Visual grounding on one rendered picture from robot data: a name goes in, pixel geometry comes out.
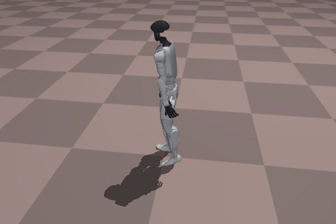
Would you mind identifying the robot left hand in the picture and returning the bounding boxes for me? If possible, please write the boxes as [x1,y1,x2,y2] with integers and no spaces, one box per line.
[164,100,179,118]

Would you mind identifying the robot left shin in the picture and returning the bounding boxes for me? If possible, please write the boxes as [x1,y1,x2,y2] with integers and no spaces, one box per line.
[166,130,179,159]

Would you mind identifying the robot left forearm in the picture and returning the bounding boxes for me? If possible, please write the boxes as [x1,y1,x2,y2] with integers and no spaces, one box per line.
[157,79,170,106]

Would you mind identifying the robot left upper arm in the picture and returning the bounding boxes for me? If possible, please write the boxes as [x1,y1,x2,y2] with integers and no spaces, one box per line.
[154,50,167,83]

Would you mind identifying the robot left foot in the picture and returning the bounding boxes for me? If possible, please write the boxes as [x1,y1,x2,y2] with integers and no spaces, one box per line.
[162,154,182,166]

